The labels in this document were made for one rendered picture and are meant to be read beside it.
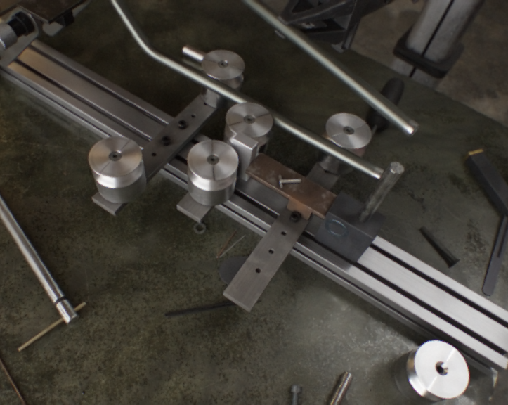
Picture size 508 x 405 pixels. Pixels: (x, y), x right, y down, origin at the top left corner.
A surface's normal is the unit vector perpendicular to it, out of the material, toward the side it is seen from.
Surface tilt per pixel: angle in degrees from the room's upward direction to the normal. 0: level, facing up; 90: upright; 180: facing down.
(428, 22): 90
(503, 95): 0
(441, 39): 90
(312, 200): 0
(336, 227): 90
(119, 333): 0
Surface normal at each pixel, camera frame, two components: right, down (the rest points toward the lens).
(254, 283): 0.10, -0.51
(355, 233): -0.54, 0.69
